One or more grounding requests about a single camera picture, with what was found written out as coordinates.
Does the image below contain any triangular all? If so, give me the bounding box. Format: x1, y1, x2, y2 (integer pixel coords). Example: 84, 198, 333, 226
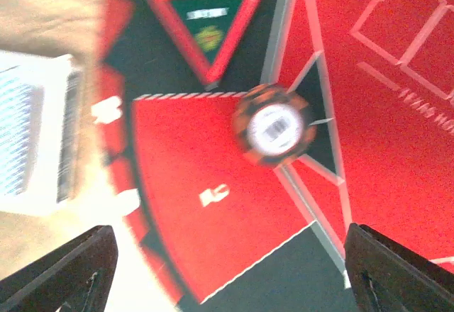
147, 0, 262, 90

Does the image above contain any white card box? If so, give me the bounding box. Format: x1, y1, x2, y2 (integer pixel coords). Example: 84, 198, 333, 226
1, 50, 84, 216

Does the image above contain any brown poker chip stack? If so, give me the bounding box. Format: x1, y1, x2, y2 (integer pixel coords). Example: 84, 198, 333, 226
233, 84, 317, 167

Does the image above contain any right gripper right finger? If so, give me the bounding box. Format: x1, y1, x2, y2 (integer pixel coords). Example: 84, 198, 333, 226
344, 223, 453, 311

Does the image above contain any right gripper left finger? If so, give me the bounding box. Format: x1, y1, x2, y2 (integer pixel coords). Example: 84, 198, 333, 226
1, 225, 118, 311

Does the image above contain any round red black poker mat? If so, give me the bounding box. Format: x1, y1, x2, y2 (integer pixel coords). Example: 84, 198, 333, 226
92, 0, 453, 311

